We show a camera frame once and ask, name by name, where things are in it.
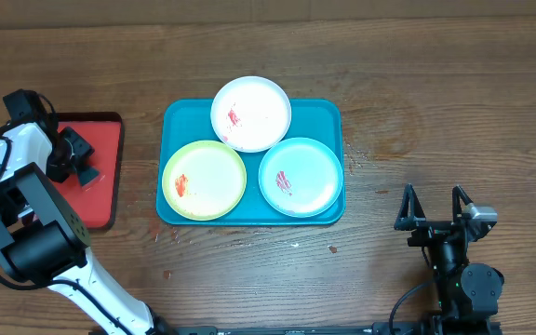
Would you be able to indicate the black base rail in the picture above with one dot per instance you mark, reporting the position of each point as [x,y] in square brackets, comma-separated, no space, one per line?
[377,328]

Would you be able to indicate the teal plastic tray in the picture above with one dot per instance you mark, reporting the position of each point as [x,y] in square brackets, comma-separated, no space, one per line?
[188,120]

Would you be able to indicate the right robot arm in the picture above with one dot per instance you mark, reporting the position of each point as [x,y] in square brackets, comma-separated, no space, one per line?
[467,293]

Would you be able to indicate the red and black tray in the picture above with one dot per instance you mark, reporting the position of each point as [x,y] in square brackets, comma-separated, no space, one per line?
[95,202]

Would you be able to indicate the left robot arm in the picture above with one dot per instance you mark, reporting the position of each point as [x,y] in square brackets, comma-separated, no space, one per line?
[45,156]

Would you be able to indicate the light blue plate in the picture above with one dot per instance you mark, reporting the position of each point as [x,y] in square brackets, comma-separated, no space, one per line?
[300,177]

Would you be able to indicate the white plate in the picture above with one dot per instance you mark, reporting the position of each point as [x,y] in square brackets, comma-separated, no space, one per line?
[251,114]

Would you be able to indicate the yellow plate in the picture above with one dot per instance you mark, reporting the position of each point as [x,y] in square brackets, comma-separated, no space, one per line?
[204,180]

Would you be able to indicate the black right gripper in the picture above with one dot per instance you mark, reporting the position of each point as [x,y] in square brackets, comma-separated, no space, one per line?
[429,229]

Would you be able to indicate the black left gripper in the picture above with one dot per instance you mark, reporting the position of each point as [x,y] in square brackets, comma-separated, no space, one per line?
[83,149]

